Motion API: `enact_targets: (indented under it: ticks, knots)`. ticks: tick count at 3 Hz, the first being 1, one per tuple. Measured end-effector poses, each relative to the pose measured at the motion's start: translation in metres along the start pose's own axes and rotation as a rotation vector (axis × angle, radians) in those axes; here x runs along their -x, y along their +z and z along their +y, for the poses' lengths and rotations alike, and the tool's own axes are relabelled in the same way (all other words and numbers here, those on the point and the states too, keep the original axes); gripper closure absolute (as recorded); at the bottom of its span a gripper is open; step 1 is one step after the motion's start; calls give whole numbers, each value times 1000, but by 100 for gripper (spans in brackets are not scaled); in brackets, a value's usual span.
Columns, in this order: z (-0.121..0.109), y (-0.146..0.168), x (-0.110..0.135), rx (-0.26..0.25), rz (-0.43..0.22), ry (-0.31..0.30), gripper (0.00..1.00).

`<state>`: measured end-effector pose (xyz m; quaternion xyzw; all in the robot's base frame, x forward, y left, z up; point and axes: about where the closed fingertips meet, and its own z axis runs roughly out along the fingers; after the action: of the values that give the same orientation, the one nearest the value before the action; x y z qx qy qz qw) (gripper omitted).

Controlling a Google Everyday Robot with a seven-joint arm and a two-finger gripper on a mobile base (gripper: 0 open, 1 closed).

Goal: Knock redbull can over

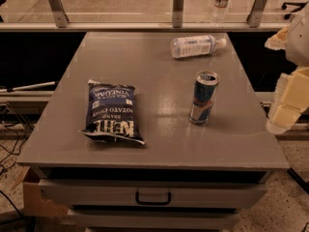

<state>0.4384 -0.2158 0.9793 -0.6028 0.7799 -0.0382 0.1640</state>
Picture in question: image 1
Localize metal railing post left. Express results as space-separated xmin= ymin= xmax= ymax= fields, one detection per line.
xmin=48 ymin=0 xmax=69 ymax=28

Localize grey drawer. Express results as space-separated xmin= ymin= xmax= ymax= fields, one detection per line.
xmin=40 ymin=179 xmax=267 ymax=209
xmin=68 ymin=210 xmax=239 ymax=230

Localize grey lower drawer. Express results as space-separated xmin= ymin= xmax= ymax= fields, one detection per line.
xmin=68 ymin=210 xmax=239 ymax=230

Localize black office chair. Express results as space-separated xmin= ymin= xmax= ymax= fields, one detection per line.
xmin=281 ymin=2 xmax=307 ymax=20

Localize metal railing post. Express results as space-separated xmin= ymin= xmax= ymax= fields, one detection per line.
xmin=172 ymin=0 xmax=184 ymax=28
xmin=246 ymin=0 xmax=267 ymax=28
xmin=48 ymin=0 xmax=69 ymax=28

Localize grey metal rod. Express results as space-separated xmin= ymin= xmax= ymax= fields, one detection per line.
xmin=0 ymin=81 xmax=59 ymax=93

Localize red bull can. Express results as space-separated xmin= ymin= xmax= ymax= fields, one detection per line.
xmin=189 ymin=70 xmax=220 ymax=126

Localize grey upper drawer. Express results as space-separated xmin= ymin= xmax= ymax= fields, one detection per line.
xmin=40 ymin=179 xmax=267 ymax=209

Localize lying clear plastic bottle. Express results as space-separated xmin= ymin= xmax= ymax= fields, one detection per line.
xmin=170 ymin=35 xmax=227 ymax=59

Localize brown cardboard box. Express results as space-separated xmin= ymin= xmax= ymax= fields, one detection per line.
xmin=21 ymin=167 xmax=68 ymax=217

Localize black drawer handle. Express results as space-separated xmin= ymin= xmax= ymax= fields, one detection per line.
xmin=135 ymin=191 xmax=172 ymax=206

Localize blue potato chip bag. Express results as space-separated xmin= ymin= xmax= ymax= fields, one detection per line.
xmin=81 ymin=79 xmax=145 ymax=145

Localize standing clear water bottle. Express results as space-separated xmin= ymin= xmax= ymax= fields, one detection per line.
xmin=211 ymin=0 xmax=230 ymax=27

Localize black floor cables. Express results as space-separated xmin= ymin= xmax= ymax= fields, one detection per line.
xmin=0 ymin=101 xmax=36 ymax=232

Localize metal railing post right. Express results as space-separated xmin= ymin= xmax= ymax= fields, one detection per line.
xmin=246 ymin=0 xmax=267 ymax=28

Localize metal railing post middle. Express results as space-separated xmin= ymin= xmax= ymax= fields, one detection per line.
xmin=172 ymin=0 xmax=184 ymax=28

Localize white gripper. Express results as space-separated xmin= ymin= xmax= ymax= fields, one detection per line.
xmin=265 ymin=4 xmax=309 ymax=134

